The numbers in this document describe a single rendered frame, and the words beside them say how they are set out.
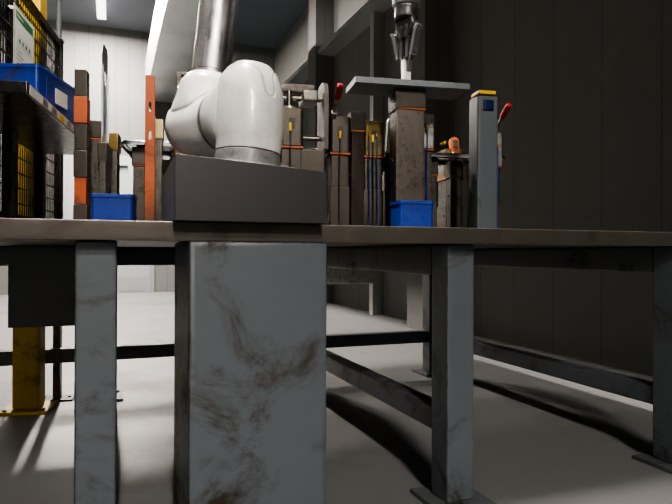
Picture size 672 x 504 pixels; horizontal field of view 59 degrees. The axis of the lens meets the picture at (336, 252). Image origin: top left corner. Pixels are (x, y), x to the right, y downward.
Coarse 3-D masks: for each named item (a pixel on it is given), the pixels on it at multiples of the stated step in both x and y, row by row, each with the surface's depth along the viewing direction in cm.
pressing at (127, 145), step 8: (120, 144) 196; (128, 144) 201; (136, 144) 201; (144, 144) 195; (168, 144) 196; (128, 152) 213; (168, 152) 216; (432, 152) 217; (440, 160) 233; (448, 160) 233; (464, 160) 233; (504, 160) 226
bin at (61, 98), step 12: (0, 72) 166; (12, 72) 166; (24, 72) 166; (36, 72) 166; (48, 72) 172; (36, 84) 166; (48, 84) 172; (60, 84) 180; (48, 96) 172; (60, 96) 180; (72, 96) 189; (60, 108) 180; (72, 108) 189; (72, 120) 189
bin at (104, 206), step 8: (96, 200) 156; (104, 200) 156; (112, 200) 157; (120, 200) 157; (128, 200) 158; (136, 200) 165; (96, 208) 156; (104, 208) 156; (112, 208) 157; (120, 208) 157; (128, 208) 158; (136, 208) 166; (96, 216) 156; (104, 216) 156; (112, 216) 157; (120, 216) 157; (128, 216) 158; (136, 216) 166
